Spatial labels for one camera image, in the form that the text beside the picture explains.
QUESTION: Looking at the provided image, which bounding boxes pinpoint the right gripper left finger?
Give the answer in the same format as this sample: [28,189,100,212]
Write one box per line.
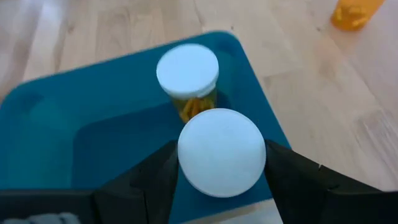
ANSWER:
[0,140,180,224]

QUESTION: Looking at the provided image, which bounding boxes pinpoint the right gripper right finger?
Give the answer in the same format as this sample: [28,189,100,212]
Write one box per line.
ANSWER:
[264,139,398,224]

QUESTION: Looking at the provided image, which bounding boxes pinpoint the large amber pill bottle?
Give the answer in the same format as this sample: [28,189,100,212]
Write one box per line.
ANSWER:
[177,108,267,198]
[330,0,386,32]
[155,43,220,124]

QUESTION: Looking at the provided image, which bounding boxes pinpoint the blue plastic bin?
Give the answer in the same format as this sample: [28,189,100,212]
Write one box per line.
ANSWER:
[0,30,292,224]

